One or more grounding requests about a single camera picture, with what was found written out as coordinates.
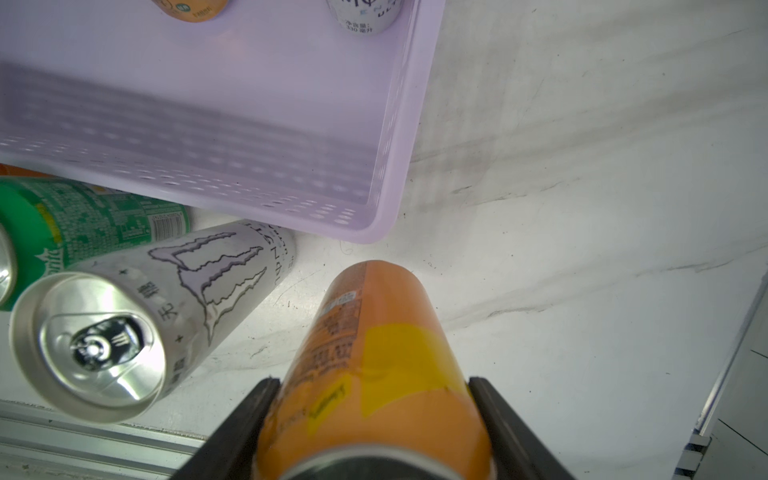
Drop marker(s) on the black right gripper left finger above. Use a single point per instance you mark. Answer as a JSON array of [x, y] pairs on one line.
[[228, 452]]

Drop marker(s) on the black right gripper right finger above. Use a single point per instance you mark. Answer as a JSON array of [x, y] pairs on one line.
[[517, 452]]

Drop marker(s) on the orange Schweppes can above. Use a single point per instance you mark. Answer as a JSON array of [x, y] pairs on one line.
[[374, 391]]

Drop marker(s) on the white Monster can front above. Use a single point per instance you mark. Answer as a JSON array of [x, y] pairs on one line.
[[105, 339]]

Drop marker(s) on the white monster can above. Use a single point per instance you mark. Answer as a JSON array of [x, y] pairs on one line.
[[365, 17], [105, 339]]

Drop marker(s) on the green Sprite can small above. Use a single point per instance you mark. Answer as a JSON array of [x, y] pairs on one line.
[[49, 224]]

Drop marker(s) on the orange Fanta can front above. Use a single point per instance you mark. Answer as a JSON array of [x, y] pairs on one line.
[[13, 171]]

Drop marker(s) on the orange fanta can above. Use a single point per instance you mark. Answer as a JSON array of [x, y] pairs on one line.
[[13, 171], [192, 11]]

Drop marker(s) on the purple perforated plastic basket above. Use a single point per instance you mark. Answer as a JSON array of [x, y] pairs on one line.
[[271, 111]]

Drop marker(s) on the aluminium rail frame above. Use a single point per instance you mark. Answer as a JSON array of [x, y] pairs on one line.
[[39, 443]]

